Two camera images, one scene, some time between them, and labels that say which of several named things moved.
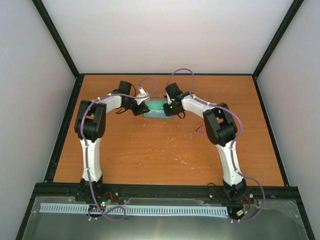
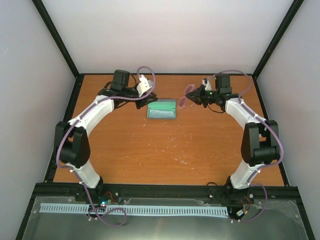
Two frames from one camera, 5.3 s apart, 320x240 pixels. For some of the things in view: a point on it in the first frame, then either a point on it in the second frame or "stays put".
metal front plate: [276, 220] stays put
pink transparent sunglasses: [196, 129] to [182, 100]
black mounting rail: [280, 192] stays put
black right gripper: [168, 113] to [195, 93]
